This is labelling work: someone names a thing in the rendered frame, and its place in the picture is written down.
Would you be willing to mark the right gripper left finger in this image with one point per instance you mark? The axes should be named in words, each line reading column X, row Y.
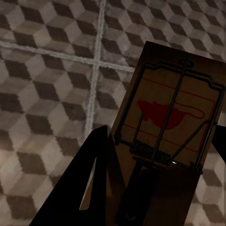
column 62, row 207

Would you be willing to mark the mousetrap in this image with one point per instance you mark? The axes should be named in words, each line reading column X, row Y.
column 161, row 136

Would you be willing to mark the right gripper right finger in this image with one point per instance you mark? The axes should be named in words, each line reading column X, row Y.
column 219, row 141

